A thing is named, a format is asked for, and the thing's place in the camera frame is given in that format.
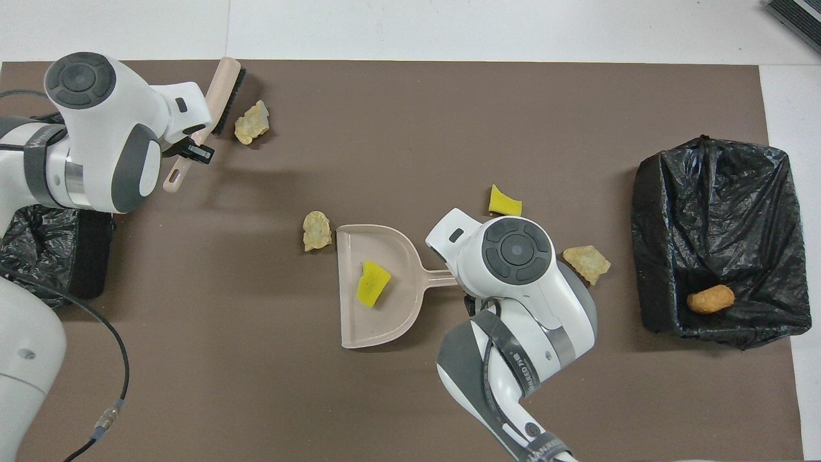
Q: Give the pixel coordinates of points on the beige plastic dustpan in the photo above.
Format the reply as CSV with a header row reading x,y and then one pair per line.
x,y
385,321

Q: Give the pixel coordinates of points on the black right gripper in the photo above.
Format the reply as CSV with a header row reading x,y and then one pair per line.
x,y
471,305

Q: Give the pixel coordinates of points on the beige brush with black bristles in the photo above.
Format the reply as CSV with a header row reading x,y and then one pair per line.
x,y
221,90

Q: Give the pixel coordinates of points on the orange-brown bread nugget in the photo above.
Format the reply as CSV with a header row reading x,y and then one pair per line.
x,y
710,299

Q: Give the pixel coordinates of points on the oval beige bread chunk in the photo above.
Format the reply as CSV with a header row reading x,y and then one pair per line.
x,y
317,231

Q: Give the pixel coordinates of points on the brown table mat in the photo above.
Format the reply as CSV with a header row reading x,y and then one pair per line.
x,y
385,128

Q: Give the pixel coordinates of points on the yellow sponge piece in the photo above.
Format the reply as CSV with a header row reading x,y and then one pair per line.
x,y
373,283
505,204

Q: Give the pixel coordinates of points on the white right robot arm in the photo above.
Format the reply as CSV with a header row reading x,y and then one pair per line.
x,y
539,301

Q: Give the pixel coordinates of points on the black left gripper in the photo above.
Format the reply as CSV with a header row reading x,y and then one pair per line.
x,y
200,153

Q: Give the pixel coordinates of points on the black bag-lined bin with trash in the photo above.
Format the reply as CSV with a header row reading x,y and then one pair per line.
x,y
737,212

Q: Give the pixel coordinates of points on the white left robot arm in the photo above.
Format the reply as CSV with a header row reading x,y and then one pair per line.
x,y
109,160

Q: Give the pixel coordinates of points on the dark grey ribbed device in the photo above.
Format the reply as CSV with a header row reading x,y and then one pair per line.
x,y
798,19

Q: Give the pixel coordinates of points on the empty black bag-lined trash bin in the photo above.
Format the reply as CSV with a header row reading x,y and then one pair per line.
x,y
83,256

